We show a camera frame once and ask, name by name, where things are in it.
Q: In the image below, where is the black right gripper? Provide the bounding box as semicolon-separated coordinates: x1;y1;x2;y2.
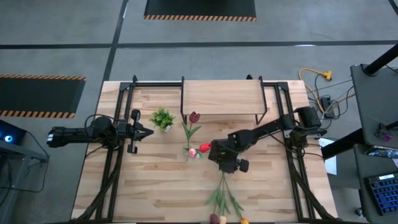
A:
208;139;250;174

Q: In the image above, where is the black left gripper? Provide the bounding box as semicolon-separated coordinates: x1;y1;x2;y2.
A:
119;109;155;154

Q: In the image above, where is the pink artificial tulip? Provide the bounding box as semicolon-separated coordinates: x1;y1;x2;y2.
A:
186;147;200;161

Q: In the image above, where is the clear glass vase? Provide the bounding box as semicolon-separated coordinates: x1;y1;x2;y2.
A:
182;144;201;161

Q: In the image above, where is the dark red artificial tulip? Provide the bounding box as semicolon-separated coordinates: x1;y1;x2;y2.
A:
182;111;203;150

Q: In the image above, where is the maroon artificial tulip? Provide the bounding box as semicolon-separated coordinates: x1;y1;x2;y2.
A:
205;173;226;224

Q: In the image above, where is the peach artificial tulip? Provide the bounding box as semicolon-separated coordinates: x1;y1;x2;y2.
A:
217;173;229;224

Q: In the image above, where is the yellow artificial tulip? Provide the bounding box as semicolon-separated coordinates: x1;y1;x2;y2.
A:
223;174;250;224

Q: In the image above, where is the wooden shelf with black legs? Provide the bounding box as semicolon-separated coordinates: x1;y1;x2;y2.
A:
180;75;269;126

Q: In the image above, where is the green potted plant white pot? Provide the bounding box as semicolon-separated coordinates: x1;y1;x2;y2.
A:
149;106;177;133

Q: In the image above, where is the white paper sheet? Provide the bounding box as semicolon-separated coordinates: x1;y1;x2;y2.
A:
317;138;338;175

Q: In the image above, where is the black power strip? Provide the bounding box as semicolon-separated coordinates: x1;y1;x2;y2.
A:
320;95;333;110

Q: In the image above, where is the black hazard-striped floor mat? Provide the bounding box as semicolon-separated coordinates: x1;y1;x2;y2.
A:
143;0;257;22
0;73;87;119

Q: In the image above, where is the black diagonal desk bar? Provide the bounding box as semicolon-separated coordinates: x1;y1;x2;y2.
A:
320;127;368;160

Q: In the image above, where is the black computer with blue light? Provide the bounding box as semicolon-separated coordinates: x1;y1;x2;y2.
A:
0;119;27;146

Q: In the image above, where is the dark grey desk top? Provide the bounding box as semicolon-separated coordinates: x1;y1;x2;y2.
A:
353;144;398;224

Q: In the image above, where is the smartphone with colourful screen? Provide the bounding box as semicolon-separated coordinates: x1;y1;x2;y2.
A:
365;145;398;159

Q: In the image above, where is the small purple and black object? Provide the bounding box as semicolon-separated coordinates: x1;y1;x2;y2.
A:
374;123;394;143

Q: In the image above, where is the black keyboard with blue keys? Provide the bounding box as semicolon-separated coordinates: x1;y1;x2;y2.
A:
364;172;398;216

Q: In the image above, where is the black pole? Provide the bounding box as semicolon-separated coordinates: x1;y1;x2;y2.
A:
363;43;398;77

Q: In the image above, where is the black aluminium table frame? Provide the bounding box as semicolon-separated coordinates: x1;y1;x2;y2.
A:
70;74;340;223

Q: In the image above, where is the yellow extension cable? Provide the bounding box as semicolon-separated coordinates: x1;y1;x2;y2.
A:
298;67;333;110

